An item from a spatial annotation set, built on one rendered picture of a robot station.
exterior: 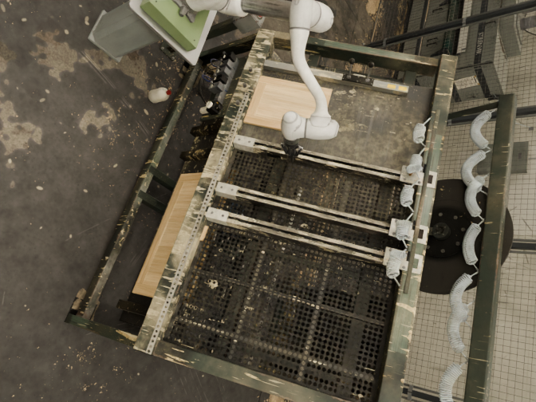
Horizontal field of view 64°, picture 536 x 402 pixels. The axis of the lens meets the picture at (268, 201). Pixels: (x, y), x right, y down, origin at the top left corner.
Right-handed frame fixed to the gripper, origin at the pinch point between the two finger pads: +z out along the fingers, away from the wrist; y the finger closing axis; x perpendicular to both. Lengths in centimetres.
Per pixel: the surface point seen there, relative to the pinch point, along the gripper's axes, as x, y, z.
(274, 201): -27.7, -2.9, 5.0
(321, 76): 65, 2, 4
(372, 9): 390, 7, 242
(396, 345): -87, 76, -1
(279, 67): 66, -27, 4
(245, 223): -46.3, -14.4, 1.5
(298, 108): 38.5, -6.5, 6.7
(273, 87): 51, -27, 7
